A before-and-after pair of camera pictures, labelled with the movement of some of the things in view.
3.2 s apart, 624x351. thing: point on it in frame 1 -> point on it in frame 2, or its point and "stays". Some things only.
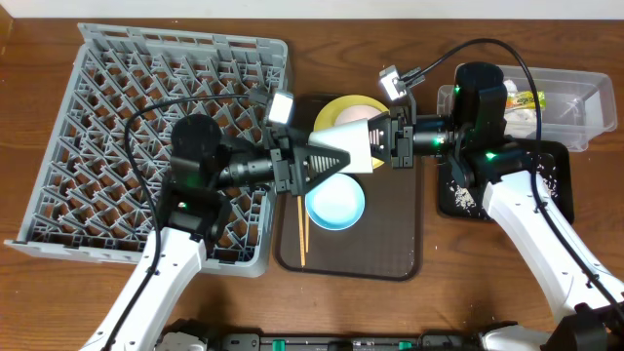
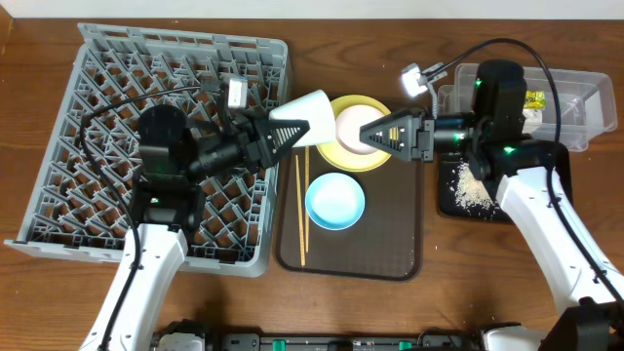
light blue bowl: [337, 203] stays
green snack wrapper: [525, 99] stays
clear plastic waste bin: [575, 106] stays
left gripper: [283, 171] -> [255, 147]
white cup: [353, 137] -> [315, 109]
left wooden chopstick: [301, 230] stays
